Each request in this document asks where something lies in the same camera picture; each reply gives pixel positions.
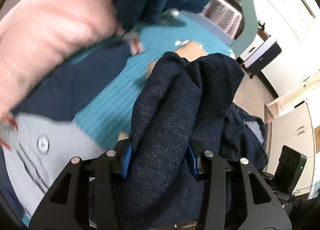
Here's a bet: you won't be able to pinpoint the dark denim jeans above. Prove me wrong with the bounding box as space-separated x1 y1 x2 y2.
118 52 268 229

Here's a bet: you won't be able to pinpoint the teal quilted bedspread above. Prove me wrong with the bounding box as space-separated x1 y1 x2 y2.
21 11 235 228

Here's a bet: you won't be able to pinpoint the grey garment with snap buttons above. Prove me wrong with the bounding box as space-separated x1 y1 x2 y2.
1 113 105 218

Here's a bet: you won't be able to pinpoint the navy sweater with striped cuff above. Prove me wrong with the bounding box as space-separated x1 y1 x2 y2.
12 37 143 121

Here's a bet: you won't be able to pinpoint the beige folded cloth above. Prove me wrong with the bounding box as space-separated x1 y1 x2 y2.
118 39 207 140

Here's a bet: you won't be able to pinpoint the black and white box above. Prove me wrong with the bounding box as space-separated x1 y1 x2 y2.
240 35 282 78

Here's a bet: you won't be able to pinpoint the pink quilted duvet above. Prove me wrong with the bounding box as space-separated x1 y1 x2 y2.
1 0 119 121

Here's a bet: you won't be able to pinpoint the white cabinet with handles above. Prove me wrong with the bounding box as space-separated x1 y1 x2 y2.
265 102 316 196

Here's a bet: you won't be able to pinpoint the grey-green bed post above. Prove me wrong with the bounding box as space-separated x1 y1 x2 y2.
230 0 258 59

